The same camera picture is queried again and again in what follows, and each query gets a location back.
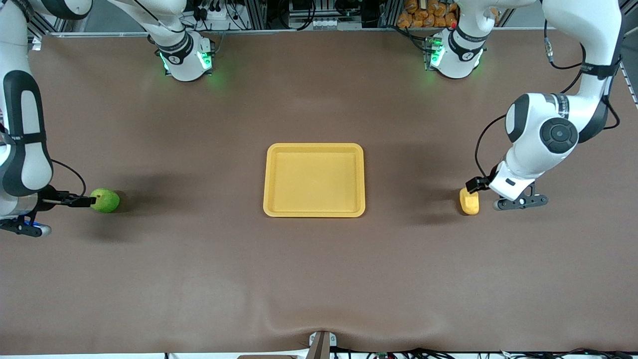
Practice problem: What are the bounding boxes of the yellow potato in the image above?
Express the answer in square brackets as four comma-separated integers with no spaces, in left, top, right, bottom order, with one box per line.
[459,187,480,216]

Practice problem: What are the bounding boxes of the green apple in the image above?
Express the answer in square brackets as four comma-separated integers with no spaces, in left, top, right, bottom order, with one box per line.
[90,187,121,214]

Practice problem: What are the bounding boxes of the yellow plastic tray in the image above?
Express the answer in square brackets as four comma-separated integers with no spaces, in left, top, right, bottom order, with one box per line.
[263,143,366,218]

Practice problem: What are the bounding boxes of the aluminium diagonal strut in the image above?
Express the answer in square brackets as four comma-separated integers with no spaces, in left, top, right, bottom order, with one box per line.
[25,0,75,38]

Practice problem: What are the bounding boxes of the brown table mat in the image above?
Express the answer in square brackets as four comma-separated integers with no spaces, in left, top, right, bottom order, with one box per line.
[0,27,638,355]

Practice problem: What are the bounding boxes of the pile of orange bread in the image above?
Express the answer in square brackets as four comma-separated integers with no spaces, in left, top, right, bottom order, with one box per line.
[397,0,500,28]

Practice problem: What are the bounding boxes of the grey electronics box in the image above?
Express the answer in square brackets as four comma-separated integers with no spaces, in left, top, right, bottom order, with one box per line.
[288,0,340,29]

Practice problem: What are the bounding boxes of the white power strip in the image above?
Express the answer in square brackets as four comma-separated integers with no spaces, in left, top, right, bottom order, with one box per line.
[197,0,235,20]

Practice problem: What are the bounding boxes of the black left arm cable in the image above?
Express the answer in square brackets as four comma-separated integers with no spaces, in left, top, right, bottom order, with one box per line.
[474,19,622,183]

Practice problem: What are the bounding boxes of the aluminium frame post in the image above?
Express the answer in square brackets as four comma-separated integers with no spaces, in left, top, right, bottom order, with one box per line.
[384,0,402,28]
[247,0,268,29]

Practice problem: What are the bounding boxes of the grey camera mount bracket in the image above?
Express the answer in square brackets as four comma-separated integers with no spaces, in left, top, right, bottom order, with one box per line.
[308,331,337,359]

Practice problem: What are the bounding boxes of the aluminium table frame rail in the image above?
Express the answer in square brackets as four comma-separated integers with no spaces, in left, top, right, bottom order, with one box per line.
[50,27,546,38]

